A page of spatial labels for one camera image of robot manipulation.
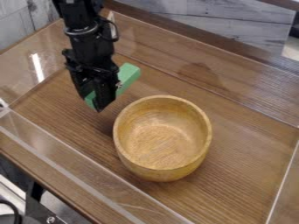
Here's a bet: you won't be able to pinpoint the green rectangular block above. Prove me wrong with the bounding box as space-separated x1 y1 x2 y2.
84 63 141 109

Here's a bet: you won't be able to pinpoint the black table leg frame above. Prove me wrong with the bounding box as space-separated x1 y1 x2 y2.
24 182 67 224

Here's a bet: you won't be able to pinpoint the brown wooden bowl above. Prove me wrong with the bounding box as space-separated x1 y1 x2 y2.
113 95 212 182

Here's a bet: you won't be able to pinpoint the clear acrylic tray walls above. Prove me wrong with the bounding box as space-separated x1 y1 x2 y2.
0 11 299 224

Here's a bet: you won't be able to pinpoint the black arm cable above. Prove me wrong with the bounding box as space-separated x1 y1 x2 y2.
97 16 120 42

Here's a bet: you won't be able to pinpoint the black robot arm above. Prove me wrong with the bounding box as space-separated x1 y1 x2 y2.
52 0 119 112

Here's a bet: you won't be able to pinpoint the black cable on floor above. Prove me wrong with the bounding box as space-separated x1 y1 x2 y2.
0 198 24 224

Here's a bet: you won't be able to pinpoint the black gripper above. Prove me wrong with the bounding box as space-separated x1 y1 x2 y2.
61 24 119 112

